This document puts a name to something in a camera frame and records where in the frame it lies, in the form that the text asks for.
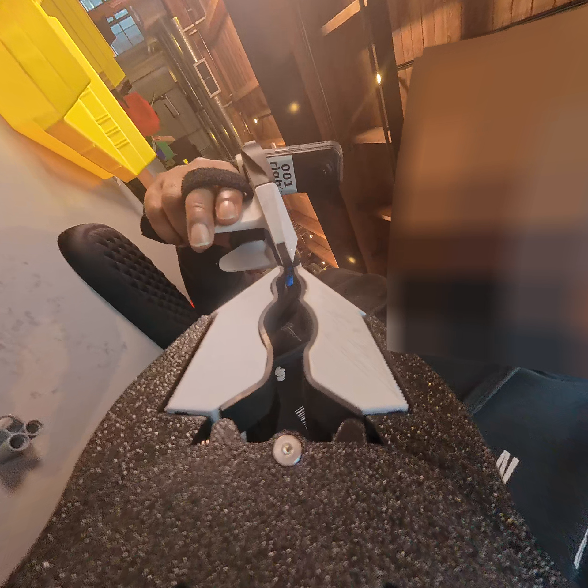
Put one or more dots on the red container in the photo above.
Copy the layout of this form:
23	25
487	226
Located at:
140	112

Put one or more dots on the yellow bins stack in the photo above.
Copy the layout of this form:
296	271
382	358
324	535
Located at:
87	37

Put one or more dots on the person's right forearm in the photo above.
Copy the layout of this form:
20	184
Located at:
220	285

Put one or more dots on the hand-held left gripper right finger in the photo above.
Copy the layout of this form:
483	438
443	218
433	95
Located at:
358	358

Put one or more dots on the grey desk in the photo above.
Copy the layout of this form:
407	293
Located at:
55	349

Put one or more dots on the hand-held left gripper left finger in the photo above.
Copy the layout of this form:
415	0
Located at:
225	358

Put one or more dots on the yellow bin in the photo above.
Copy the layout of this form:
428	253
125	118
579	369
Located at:
55	101

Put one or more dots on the grey tube connector cluster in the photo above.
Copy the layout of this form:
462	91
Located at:
18	439

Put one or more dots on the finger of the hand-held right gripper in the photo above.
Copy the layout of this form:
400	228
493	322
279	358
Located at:
276	225
248	257

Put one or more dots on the small blue pin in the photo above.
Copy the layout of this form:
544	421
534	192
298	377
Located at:
287	280

